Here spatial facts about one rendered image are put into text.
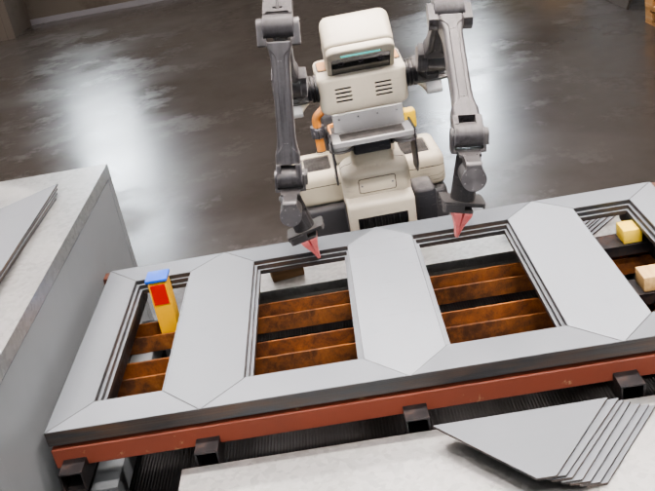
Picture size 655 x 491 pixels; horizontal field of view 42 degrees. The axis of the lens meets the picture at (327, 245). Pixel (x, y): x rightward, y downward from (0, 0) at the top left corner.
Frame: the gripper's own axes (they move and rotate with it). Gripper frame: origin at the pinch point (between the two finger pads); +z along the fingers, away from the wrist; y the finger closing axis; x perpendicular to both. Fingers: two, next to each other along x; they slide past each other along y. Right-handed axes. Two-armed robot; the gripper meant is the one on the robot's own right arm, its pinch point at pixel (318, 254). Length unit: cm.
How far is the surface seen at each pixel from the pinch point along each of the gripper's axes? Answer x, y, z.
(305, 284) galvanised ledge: 16.6, -10.3, 15.1
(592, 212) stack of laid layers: 2, 73, 21
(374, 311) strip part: -34.3, 11.9, 3.7
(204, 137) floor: 398, -104, 56
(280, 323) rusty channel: -6.8, -16.9, 11.8
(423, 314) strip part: -39.1, 22.5, 6.5
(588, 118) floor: 301, 143, 120
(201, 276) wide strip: -0.7, -31.7, -7.8
